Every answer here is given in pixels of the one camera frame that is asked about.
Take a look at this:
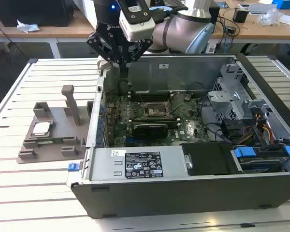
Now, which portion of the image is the white power strip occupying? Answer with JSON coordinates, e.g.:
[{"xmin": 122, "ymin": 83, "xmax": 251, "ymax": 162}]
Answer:
[{"xmin": 207, "ymin": 40, "xmax": 218, "ymax": 53}]

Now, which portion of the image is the thick black cable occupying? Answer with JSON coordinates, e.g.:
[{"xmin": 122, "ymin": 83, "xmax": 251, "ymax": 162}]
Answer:
[{"xmin": 198, "ymin": 95, "xmax": 234, "ymax": 144}]

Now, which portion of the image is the black chair base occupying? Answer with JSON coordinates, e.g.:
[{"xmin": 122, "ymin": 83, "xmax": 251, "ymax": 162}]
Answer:
[{"xmin": 240, "ymin": 43, "xmax": 259, "ymax": 55}]

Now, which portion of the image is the red power wire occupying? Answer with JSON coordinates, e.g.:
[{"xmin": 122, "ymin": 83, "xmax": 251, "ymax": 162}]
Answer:
[{"xmin": 261, "ymin": 123, "xmax": 273, "ymax": 136}]

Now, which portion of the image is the wooden desk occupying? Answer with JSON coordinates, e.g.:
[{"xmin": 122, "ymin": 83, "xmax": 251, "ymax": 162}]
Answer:
[
  {"xmin": 0, "ymin": 9, "xmax": 97, "ymax": 58},
  {"xmin": 209, "ymin": 0, "xmax": 290, "ymax": 44}
]

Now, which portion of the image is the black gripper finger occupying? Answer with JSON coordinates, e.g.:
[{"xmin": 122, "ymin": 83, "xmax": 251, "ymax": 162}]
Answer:
[
  {"xmin": 86, "ymin": 30, "xmax": 125, "ymax": 78},
  {"xmin": 123, "ymin": 38, "xmax": 154, "ymax": 78}
]

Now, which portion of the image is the white flat device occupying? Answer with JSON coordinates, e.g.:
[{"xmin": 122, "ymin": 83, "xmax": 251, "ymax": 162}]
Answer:
[{"xmin": 247, "ymin": 2, "xmax": 278, "ymax": 15}]

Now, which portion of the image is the orange wire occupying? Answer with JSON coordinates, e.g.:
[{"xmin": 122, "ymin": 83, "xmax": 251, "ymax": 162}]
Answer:
[{"xmin": 241, "ymin": 125, "xmax": 255, "ymax": 143}]

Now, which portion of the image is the large white box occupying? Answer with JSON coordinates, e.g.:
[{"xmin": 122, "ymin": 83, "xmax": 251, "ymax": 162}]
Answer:
[{"xmin": 72, "ymin": 0, "xmax": 97, "ymax": 15}]

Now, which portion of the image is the silver CPU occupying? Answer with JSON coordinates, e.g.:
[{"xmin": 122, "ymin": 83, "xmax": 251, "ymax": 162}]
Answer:
[{"xmin": 30, "ymin": 122, "xmax": 53, "ymax": 136}]

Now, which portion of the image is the clear plastic bag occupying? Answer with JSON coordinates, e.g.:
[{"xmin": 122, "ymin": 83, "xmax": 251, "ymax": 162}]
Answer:
[{"xmin": 259, "ymin": 8, "xmax": 290, "ymax": 27}]

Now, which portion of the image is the small black box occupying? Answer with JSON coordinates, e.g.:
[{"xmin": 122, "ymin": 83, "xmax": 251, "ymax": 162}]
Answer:
[{"xmin": 232, "ymin": 7, "xmax": 249, "ymax": 24}]

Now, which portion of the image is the blue cardboard box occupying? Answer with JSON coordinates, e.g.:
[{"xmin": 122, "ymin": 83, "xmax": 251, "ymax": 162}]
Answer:
[{"xmin": 272, "ymin": 0, "xmax": 290, "ymax": 10}]

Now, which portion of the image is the black plastic shroud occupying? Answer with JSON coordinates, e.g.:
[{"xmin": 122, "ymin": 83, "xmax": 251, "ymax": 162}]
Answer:
[{"xmin": 180, "ymin": 142, "xmax": 245, "ymax": 176}]

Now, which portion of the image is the yellow power wire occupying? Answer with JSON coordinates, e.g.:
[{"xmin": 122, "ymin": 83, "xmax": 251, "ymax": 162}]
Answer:
[{"xmin": 255, "ymin": 113, "xmax": 274, "ymax": 144}]

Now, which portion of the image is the grey-brown parts rack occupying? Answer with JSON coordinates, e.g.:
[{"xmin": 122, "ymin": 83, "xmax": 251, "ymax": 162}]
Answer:
[{"xmin": 16, "ymin": 85, "xmax": 95, "ymax": 164}]

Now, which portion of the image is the black graphics card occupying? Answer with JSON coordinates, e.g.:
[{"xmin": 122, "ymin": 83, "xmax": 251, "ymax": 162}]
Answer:
[{"xmin": 132, "ymin": 123, "xmax": 169, "ymax": 140}]

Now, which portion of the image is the black computer tower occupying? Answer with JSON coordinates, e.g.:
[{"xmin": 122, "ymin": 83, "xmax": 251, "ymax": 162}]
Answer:
[{"xmin": 0, "ymin": 0, "xmax": 74, "ymax": 27}]

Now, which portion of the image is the silver power supply with label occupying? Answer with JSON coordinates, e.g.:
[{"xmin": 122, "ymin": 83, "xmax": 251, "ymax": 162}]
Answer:
[{"xmin": 88, "ymin": 146, "xmax": 188, "ymax": 182}]

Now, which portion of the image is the hard disk in blue carrier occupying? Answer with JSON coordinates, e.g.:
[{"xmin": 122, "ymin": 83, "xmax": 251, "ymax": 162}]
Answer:
[{"xmin": 232, "ymin": 145, "xmax": 290, "ymax": 174}]

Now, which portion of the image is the green RAM stick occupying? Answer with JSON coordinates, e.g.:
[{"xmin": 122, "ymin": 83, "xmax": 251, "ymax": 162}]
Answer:
[{"xmin": 37, "ymin": 136, "xmax": 75, "ymax": 144}]

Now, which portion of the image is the silver metal drive cage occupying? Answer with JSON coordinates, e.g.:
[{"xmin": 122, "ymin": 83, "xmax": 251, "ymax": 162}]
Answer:
[{"xmin": 206, "ymin": 63, "xmax": 275, "ymax": 136}]

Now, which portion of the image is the black and silver PC case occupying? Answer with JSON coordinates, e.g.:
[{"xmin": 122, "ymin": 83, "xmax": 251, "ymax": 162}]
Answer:
[{"xmin": 66, "ymin": 53, "xmax": 290, "ymax": 219}]

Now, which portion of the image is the green motherboard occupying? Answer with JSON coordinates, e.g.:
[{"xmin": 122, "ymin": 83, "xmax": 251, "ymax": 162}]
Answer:
[{"xmin": 103, "ymin": 90, "xmax": 210, "ymax": 147}]

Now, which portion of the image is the crumpled white paper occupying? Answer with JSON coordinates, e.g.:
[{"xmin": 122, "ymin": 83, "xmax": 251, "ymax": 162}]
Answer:
[{"xmin": 16, "ymin": 19, "xmax": 41, "ymax": 34}]

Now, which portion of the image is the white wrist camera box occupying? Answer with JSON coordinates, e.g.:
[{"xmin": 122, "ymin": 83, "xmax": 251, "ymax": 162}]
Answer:
[{"xmin": 118, "ymin": 0, "xmax": 156, "ymax": 42}]

